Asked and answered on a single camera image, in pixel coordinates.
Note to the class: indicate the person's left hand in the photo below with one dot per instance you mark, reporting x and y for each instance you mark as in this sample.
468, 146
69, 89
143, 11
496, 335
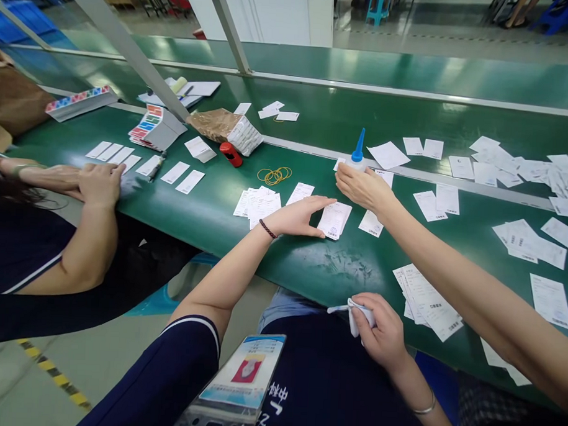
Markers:
295, 218

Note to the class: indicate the person's right hand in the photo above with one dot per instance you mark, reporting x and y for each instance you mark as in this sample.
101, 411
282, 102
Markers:
387, 335

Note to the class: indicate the person's right fingers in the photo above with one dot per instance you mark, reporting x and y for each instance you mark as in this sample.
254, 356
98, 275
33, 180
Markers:
375, 302

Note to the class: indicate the white tissue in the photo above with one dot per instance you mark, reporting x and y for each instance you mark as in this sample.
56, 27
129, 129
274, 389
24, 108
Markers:
359, 321

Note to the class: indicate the white printed card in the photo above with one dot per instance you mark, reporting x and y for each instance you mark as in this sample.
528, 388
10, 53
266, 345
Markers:
385, 177
287, 116
274, 105
551, 301
371, 224
267, 113
337, 222
433, 149
563, 234
242, 108
413, 146
461, 167
299, 194
428, 206
448, 198
500, 362

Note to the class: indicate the pile of white cards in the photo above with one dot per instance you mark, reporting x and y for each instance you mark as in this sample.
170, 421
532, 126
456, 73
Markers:
258, 205
527, 242
425, 302
523, 170

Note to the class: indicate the person's body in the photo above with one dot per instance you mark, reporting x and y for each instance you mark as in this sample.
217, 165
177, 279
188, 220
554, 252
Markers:
329, 387

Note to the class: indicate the white glue bottle blue nozzle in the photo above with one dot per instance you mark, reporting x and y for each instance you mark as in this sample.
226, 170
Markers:
355, 162

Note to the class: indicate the large blank white sheet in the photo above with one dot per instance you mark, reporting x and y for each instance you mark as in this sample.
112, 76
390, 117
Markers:
388, 154

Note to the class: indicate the clear ID badge holder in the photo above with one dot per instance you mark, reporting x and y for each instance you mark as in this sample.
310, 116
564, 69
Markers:
241, 379

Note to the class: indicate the bunch of yellow rubber bands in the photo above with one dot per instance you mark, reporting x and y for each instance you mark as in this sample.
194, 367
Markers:
272, 176

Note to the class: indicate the blue plastic stool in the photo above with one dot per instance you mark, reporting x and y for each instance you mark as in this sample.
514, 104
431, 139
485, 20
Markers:
183, 288
377, 5

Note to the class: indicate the red cylindrical stamp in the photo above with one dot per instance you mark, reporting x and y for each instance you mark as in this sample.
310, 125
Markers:
231, 154

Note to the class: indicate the small stack of white cards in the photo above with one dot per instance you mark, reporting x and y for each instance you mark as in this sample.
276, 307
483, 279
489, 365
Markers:
200, 149

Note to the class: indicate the brown paper wrapped card bundle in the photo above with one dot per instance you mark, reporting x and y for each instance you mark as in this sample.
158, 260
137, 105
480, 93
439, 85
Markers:
222, 124

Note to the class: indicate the row of white cards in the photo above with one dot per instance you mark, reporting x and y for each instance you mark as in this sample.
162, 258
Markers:
175, 173

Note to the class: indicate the dark pen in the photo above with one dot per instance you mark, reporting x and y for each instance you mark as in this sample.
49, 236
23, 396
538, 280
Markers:
157, 167

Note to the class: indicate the stack of papers and notebooks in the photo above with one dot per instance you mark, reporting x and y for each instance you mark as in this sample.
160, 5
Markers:
195, 89

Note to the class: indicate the short colourful patterned box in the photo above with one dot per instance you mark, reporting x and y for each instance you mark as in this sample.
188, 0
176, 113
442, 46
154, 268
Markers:
157, 127

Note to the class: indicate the long colourful patterned box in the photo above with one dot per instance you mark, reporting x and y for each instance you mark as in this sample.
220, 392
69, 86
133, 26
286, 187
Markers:
81, 102

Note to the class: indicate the brown paper bag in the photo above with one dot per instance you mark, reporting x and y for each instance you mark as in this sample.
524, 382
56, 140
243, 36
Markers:
13, 98

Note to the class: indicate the stack of blue plastic crates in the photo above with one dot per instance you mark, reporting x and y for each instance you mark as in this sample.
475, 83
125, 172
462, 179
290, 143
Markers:
20, 22

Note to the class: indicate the grey metal frame post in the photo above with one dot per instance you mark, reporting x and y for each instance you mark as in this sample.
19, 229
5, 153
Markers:
231, 29
124, 51

